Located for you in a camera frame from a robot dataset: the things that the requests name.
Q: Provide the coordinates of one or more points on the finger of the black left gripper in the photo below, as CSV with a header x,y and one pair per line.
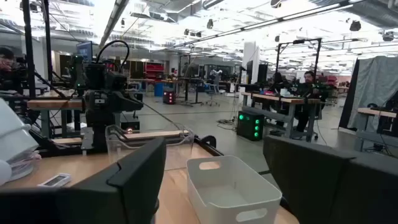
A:
x,y
130,102

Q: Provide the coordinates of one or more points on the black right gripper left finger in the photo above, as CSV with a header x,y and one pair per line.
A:
x,y
124,193

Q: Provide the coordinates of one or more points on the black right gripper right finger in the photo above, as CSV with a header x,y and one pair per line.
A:
x,y
326,186

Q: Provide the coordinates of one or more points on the white digital thermometer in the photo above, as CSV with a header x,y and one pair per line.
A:
x,y
54,180

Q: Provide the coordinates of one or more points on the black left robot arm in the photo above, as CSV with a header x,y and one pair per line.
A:
x,y
99,133

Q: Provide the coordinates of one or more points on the office chair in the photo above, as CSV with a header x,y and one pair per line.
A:
x,y
214,84

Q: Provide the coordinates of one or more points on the blue barrel bin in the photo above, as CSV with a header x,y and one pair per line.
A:
x,y
159,89

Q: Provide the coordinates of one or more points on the black computer red lights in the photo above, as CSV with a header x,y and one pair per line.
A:
x,y
169,97

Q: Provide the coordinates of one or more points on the red storage shelf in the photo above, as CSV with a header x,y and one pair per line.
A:
x,y
154,70

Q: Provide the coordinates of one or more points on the clear plastic container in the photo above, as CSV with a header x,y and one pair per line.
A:
x,y
115,146

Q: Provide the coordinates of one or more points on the wooden top metal desk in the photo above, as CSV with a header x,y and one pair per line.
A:
x,y
53,104
292,100
373,112

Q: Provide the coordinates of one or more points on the computer monitor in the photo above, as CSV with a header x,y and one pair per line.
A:
x,y
84,49

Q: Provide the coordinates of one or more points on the black computer tower green lights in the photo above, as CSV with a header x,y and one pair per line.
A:
x,y
248,127

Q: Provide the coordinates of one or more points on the person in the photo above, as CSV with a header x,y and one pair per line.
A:
x,y
309,88
6,62

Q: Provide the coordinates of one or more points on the white plastic storage bin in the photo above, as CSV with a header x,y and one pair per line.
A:
x,y
224,196

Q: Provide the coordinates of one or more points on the grey fabric curtain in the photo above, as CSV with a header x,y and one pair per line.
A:
x,y
373,84

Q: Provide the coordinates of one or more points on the white pillar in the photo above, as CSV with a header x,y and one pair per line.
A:
x,y
250,53

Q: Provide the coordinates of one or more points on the black gantry stand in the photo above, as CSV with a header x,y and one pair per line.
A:
x,y
317,53

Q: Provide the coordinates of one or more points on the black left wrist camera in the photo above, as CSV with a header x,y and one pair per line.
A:
x,y
112,81

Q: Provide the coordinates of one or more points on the black vertical post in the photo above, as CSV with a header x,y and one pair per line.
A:
x,y
47,37
28,46

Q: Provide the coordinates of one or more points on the black aluminium table frame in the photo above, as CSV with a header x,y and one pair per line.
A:
x,y
206,144

